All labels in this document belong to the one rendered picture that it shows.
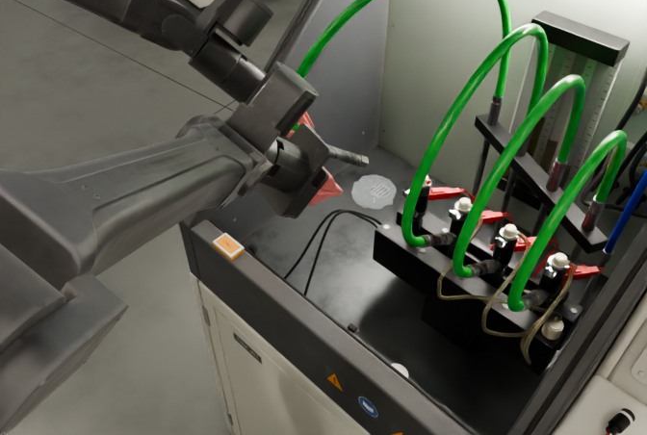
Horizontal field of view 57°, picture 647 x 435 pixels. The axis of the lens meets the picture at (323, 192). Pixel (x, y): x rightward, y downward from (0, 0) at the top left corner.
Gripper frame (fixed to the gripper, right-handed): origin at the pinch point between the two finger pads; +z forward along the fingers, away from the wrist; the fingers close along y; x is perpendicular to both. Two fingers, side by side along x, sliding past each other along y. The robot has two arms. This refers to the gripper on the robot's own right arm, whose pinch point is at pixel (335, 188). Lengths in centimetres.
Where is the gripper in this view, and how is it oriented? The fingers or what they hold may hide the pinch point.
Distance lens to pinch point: 78.7
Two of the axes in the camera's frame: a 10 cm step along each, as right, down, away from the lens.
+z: 6.0, 2.5, 7.6
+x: -5.3, -5.9, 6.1
